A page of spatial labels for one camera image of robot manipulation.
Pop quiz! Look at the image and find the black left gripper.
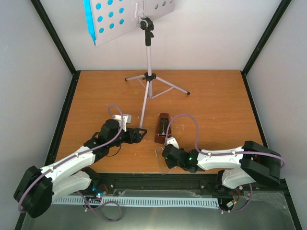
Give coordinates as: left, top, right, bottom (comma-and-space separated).
108, 127, 147, 147

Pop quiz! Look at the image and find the blue music sheet folder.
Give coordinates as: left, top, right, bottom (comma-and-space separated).
83, 0, 96, 44

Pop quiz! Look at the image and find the black enclosure frame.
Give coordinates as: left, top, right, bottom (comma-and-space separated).
14, 0, 303, 230

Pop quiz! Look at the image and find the brown wooden metronome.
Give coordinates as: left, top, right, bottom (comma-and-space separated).
154, 113, 170, 144

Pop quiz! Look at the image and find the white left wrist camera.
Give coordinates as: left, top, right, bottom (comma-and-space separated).
113, 114, 132, 132

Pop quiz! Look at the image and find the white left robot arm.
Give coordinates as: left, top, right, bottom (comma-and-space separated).
13, 119, 147, 218

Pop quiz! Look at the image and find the white slotted cable duct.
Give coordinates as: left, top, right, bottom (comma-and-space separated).
51, 196, 220, 208

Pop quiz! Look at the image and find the clear plastic metronome cover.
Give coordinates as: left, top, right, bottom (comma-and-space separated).
155, 147, 170, 175

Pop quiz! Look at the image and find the white tripod music stand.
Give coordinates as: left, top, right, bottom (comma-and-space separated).
91, 0, 190, 128

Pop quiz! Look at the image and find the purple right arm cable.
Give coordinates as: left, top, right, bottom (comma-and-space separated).
164, 114, 287, 168

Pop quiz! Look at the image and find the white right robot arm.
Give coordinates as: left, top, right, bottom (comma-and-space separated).
162, 140, 284, 189

